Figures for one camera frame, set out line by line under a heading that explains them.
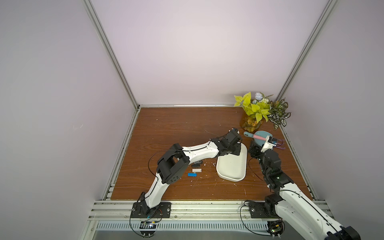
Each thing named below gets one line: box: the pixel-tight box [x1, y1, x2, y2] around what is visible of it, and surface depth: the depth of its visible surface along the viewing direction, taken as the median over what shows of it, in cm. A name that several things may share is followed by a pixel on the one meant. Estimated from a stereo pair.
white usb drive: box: [192, 168, 202, 173], surface depth 89 cm
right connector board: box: [267, 220, 285, 236], surface depth 71 cm
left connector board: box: [139, 221, 157, 238], surface depth 72 cm
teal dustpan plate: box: [254, 130, 273, 146], surface depth 105 cm
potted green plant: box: [233, 92, 291, 133], surface depth 87 cm
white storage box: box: [216, 143, 248, 182], surface depth 89 cm
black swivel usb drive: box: [192, 160, 203, 168], surface depth 91 cm
